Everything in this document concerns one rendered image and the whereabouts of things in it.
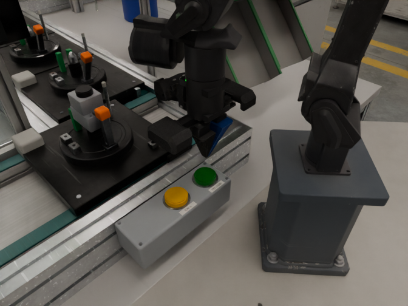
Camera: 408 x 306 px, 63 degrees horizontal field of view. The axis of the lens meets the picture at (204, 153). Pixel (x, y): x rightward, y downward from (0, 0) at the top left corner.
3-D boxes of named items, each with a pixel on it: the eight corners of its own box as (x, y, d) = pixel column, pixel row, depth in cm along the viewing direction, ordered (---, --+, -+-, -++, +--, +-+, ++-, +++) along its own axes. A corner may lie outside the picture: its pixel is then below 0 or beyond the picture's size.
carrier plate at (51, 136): (183, 150, 68) (183, 142, 67) (77, 217, 55) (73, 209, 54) (116, 105, 81) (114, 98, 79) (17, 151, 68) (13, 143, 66)
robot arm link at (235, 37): (246, 19, 43) (180, 12, 46) (234, 35, 39) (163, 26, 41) (242, 68, 48) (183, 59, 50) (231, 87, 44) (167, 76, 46)
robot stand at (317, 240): (348, 277, 57) (391, 198, 44) (262, 272, 57) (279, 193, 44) (329, 210, 68) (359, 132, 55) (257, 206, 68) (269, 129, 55)
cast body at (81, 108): (111, 123, 63) (104, 90, 58) (90, 133, 60) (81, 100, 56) (88, 106, 67) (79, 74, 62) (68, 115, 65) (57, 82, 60)
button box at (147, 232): (230, 200, 65) (232, 177, 61) (144, 271, 53) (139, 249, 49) (204, 181, 68) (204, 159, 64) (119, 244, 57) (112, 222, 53)
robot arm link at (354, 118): (355, 116, 48) (370, 76, 44) (355, 155, 42) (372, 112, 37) (308, 108, 50) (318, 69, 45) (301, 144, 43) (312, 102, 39)
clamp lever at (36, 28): (47, 50, 94) (43, 28, 88) (40, 52, 93) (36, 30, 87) (39, 42, 95) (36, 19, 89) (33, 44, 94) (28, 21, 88)
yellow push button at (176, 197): (193, 202, 57) (192, 194, 56) (175, 215, 55) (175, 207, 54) (177, 190, 59) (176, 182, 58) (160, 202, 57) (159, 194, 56)
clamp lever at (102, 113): (117, 143, 62) (109, 108, 57) (108, 148, 61) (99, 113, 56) (107, 135, 64) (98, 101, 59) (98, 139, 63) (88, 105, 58)
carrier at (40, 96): (146, 88, 87) (139, 42, 79) (60, 127, 74) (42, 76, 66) (96, 60, 100) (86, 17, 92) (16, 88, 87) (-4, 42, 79)
